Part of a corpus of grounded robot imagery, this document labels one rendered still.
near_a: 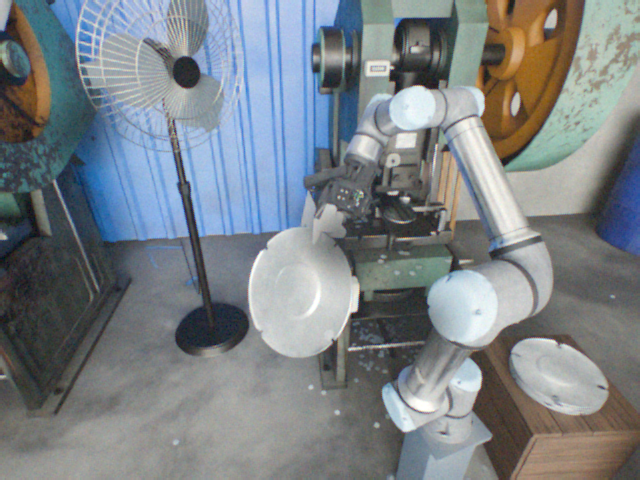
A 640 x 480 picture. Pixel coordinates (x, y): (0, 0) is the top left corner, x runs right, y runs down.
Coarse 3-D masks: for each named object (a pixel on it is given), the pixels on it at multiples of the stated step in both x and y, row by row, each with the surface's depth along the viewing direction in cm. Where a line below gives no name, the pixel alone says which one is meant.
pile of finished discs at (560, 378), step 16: (512, 352) 139; (528, 352) 139; (544, 352) 139; (560, 352) 139; (576, 352) 139; (512, 368) 134; (528, 368) 132; (544, 368) 132; (560, 368) 132; (576, 368) 133; (592, 368) 133; (528, 384) 126; (544, 384) 127; (560, 384) 127; (576, 384) 127; (592, 384) 127; (608, 384) 126; (544, 400) 123; (560, 400) 122; (576, 400) 122; (592, 400) 122
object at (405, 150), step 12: (408, 132) 134; (420, 132) 134; (396, 144) 136; (408, 144) 136; (420, 144) 137; (396, 156) 137; (408, 156) 139; (420, 156) 139; (384, 168) 140; (396, 168) 138; (408, 168) 138; (420, 168) 142; (384, 180) 143; (396, 180) 139; (408, 180) 141
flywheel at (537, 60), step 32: (544, 0) 115; (576, 0) 99; (512, 32) 125; (544, 32) 126; (576, 32) 99; (512, 64) 127; (544, 64) 116; (512, 96) 135; (544, 96) 112; (512, 128) 132
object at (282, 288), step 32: (288, 256) 86; (320, 256) 81; (256, 288) 91; (288, 288) 84; (320, 288) 80; (352, 288) 75; (256, 320) 89; (288, 320) 84; (320, 320) 79; (288, 352) 82
